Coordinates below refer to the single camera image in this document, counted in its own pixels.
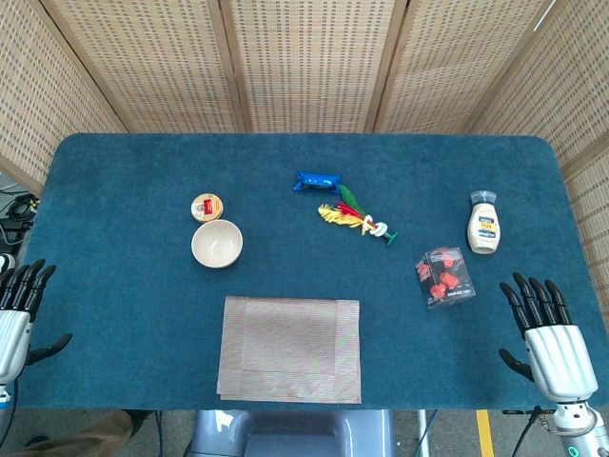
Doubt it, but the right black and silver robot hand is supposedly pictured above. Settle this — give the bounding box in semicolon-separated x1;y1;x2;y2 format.
498;271;599;406

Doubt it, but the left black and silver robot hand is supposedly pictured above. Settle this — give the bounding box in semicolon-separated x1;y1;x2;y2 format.
0;258;73;387

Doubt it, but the white ribbed bowl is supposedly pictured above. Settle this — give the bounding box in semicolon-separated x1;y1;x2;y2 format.
190;219;245;269

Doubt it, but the beige woven placemat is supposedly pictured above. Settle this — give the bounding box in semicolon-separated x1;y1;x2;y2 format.
216;295;363;405

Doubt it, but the blue tablecloth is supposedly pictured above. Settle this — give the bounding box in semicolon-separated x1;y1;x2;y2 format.
16;132;603;411

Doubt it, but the clear box with red capsules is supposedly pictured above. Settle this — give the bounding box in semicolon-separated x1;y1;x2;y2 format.
414;246;478;310

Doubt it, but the mayonnaise squeeze bottle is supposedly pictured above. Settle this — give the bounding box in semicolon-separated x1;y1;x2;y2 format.
465;189;504;254

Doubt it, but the metal table leg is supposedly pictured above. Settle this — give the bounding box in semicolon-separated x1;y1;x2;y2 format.
416;408;432;457

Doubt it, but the round yellow tin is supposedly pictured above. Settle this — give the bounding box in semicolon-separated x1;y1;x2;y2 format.
190;191;226;224

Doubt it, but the colourful feather shuttlecock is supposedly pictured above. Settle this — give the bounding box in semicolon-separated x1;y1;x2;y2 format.
317;184;399;248

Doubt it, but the grey-blue robot torso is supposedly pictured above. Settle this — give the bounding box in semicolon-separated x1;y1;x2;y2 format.
187;408;399;457

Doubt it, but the blue snack packet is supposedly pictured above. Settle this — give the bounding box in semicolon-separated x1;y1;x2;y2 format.
291;170;343;194

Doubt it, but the bamboo folding screen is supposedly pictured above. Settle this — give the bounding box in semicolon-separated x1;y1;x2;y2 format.
0;0;609;310

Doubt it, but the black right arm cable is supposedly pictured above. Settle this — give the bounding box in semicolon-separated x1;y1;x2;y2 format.
501;405;556;457

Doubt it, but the black cable bundle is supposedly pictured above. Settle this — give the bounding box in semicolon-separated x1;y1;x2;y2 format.
0;188;40;261

